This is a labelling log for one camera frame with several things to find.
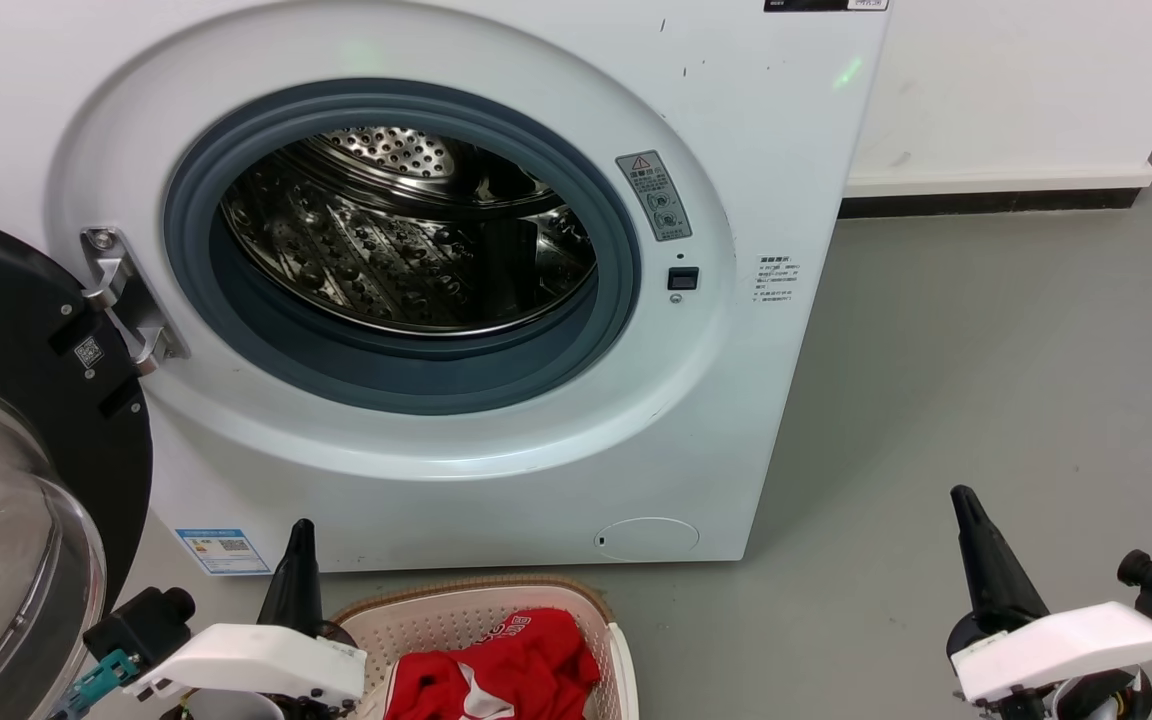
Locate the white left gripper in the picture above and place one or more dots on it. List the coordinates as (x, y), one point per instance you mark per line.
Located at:
(256, 665)

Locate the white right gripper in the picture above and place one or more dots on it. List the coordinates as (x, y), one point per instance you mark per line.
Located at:
(1066, 645)

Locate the red garment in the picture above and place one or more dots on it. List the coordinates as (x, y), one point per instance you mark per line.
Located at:
(526, 665)

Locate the cream perforated laundry basket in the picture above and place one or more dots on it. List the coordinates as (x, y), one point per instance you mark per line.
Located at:
(436, 610)

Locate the stainless steel washing machine drum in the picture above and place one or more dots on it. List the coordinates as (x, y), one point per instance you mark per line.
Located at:
(376, 250)

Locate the black washing machine door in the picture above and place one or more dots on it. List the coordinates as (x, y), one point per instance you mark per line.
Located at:
(6, 320)

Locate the blue and white energy label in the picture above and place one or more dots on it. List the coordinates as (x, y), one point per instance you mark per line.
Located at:
(223, 551)

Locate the grey rubber door gasket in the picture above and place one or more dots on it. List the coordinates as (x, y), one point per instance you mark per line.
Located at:
(396, 375)

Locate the white front-load washing machine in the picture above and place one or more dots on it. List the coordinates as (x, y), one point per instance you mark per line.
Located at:
(516, 470)

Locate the QR code sticker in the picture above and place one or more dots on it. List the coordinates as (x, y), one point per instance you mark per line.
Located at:
(88, 352)

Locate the silver metal door hinge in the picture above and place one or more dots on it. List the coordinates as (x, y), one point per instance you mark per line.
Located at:
(128, 310)

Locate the round white filter cover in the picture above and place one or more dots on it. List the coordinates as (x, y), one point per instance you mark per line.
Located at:
(646, 538)

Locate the small white text label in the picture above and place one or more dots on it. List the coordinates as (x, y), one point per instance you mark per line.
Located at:
(776, 280)

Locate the black door latch slot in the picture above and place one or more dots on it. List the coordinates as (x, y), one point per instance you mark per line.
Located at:
(683, 278)

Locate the grey warning sticker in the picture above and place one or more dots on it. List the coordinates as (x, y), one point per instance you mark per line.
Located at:
(654, 196)

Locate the black control panel strip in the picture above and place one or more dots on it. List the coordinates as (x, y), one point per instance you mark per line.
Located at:
(826, 5)

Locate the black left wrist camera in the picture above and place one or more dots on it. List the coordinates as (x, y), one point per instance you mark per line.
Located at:
(136, 625)

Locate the black wall baseboard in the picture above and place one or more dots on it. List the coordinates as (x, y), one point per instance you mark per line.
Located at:
(986, 202)

